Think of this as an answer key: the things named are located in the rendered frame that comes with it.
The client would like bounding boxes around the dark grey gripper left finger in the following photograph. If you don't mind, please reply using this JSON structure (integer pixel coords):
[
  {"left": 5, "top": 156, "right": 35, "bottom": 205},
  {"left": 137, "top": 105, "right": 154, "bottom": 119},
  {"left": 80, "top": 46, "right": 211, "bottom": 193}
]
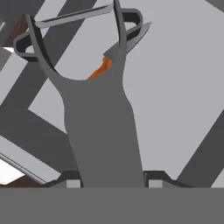
[{"left": 43, "top": 170, "right": 84, "bottom": 188}]

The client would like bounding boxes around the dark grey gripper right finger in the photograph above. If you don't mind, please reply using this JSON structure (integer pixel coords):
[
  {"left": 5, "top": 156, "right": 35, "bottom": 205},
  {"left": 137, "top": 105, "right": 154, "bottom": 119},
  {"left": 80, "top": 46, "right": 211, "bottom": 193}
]
[{"left": 143, "top": 170, "right": 193, "bottom": 188}]

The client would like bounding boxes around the grey Y-shaped peeler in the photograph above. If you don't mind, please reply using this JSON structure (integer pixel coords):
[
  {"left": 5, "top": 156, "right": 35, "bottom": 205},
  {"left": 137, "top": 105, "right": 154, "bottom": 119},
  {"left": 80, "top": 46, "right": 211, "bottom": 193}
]
[{"left": 25, "top": 0, "right": 147, "bottom": 188}]

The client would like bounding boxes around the grey metal bar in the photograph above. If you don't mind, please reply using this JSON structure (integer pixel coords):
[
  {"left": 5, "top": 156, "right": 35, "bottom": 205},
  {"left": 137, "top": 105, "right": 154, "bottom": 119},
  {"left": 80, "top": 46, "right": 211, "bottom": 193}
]
[{"left": 0, "top": 151, "right": 47, "bottom": 186}]

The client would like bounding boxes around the black curved ring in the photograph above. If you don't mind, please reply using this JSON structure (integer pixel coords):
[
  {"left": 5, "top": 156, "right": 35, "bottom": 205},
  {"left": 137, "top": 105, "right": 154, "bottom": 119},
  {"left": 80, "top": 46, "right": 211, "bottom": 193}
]
[{"left": 12, "top": 8, "right": 144, "bottom": 63}]

